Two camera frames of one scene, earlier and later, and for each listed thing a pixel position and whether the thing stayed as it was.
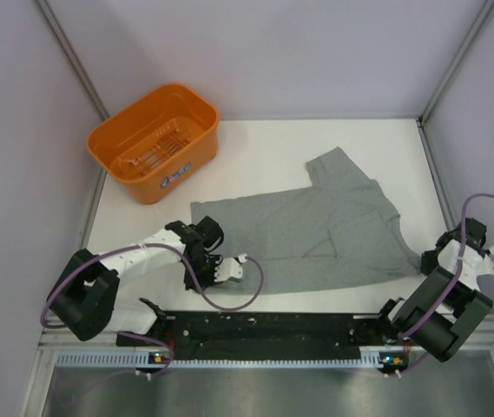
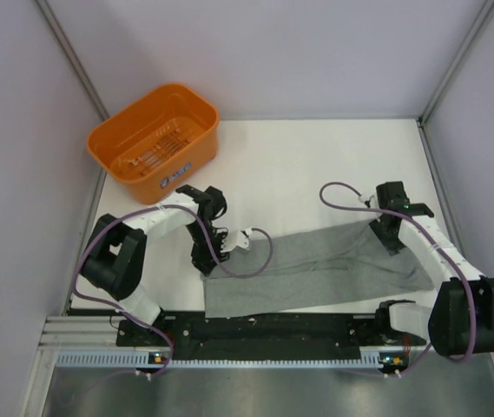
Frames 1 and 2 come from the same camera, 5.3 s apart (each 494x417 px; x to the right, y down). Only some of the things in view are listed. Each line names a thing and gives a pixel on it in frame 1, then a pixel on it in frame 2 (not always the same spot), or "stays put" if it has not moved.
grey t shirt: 340,229 to 339,268
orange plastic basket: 161,146 stays put
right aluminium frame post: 453,65 stays put
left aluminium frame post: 72,60 stays put
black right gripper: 427,261 to 391,245
